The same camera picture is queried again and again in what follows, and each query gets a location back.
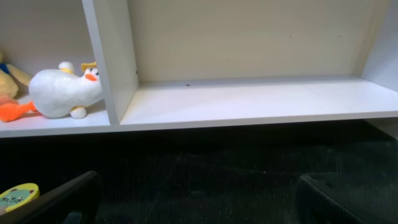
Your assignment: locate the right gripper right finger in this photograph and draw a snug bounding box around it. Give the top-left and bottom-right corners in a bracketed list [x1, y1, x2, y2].
[294, 174, 398, 224]

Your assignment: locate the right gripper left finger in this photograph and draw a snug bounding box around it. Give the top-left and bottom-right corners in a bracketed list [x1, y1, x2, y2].
[0, 170, 104, 224]

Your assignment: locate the yellow rattle drum toy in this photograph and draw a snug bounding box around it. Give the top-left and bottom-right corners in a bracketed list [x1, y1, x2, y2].
[0, 182, 40, 216]

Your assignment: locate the white plush duck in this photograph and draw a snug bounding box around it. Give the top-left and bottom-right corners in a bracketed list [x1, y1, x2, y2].
[0, 61, 104, 123]

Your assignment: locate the yellow plush duck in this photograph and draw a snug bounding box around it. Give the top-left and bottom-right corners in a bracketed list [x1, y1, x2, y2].
[0, 49, 32, 106]

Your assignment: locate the white shelf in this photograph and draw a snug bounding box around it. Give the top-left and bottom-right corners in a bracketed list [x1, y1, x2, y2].
[0, 0, 398, 140]

